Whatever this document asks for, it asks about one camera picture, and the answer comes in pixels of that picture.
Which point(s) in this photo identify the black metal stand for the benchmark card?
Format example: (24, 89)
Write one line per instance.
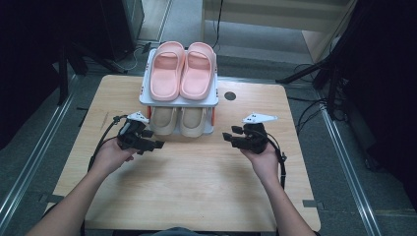
(63, 75)

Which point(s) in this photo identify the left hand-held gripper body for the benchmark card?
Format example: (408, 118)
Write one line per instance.
(131, 136)

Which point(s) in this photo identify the black tripod stand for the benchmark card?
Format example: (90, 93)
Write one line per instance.
(314, 70)

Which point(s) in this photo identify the person's blue jeans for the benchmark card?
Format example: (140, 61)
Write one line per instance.
(187, 232)

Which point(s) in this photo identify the cream clog shoe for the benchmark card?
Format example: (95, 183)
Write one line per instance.
(163, 119)
(193, 121)

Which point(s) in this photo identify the dark round table grommet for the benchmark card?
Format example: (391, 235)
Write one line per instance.
(230, 96)

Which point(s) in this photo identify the metal floor rail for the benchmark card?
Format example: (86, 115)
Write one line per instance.
(36, 157)
(347, 170)

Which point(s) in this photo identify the person's right hand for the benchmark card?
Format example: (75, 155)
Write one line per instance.
(267, 167)

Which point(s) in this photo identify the pink slide slipper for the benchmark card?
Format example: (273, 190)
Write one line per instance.
(167, 72)
(198, 72)

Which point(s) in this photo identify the person's left hand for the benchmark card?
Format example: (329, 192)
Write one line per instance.
(108, 159)

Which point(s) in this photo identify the grey tape piece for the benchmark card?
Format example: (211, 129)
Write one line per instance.
(311, 204)
(52, 198)

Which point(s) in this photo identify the small black floor box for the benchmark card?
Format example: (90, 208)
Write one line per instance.
(146, 47)

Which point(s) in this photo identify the beige wooden ledge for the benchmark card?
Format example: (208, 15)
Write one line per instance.
(278, 14)

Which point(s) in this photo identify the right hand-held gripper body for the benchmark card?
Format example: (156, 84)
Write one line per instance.
(257, 137)

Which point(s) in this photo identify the white two-tier shoe rack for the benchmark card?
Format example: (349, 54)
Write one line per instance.
(178, 103)

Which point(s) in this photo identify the dark cabinet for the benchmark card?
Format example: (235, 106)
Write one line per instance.
(121, 26)

